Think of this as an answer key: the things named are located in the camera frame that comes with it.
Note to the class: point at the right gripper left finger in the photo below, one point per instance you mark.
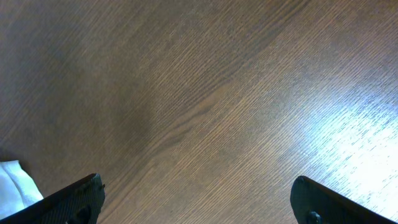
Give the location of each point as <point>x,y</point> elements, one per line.
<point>80,202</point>

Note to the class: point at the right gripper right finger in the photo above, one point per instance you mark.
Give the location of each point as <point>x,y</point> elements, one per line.
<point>312,202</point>

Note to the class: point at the white t-shirt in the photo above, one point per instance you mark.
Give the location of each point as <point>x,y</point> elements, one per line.
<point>18,189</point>

